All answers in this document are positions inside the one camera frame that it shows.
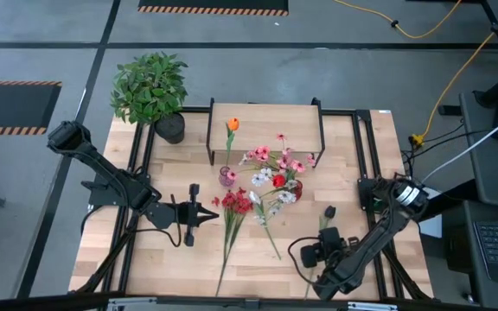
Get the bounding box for wide black hazard-striped mat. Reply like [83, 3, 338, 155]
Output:
[0, 80, 63, 137]

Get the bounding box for red glass vase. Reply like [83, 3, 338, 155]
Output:
[290, 179, 304, 202]

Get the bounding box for dark grey side desk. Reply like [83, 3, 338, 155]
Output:
[459, 90, 498, 211]

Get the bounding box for black aluminium table frame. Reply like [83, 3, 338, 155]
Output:
[67, 105, 435, 303]

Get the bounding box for red artificial flower bunch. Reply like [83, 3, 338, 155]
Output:
[211, 187, 254, 298]

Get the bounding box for green potted plant black pot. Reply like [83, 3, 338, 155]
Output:
[109, 51, 189, 146]

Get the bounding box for orange artificial tulip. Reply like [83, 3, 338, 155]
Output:
[221, 117, 241, 174]

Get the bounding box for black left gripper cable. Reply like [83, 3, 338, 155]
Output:
[135, 194, 183, 249]

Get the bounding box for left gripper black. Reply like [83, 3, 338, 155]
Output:
[145, 184, 220, 247]

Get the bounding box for yellow floor cable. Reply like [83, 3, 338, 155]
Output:
[333, 0, 464, 40]

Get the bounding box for pink glass vase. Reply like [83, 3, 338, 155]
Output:
[218, 166, 238, 189]

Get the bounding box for white cable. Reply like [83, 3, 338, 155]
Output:
[420, 107, 498, 185]

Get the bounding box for white paper sheet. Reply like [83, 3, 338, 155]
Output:
[421, 186, 444, 239]

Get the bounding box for white artificial tulip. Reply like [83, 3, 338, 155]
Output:
[247, 191, 283, 261]

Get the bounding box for yellow hanging cable with plug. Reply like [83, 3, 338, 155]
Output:
[408, 3, 498, 148]

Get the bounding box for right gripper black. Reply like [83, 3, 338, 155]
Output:
[299, 226, 361, 271]

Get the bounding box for black crossbar silver brackets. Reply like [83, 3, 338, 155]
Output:
[0, 291, 498, 311]

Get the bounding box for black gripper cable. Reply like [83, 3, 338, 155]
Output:
[135, 194, 183, 249]
[286, 235, 322, 289]

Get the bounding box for white artificial flower bunch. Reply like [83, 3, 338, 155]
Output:
[239, 153, 298, 229]

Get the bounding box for wooden shelf black metal legs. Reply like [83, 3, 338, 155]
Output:
[205, 97, 327, 169]

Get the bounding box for dark desk with keyboard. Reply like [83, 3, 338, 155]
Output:
[441, 200, 498, 311]

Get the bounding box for long black hazard-striped mat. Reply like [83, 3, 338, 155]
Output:
[137, 0, 290, 17]

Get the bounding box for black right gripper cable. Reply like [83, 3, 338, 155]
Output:
[286, 235, 322, 289]

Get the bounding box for pink artificial flower bunch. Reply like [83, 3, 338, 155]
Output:
[226, 131, 317, 191]

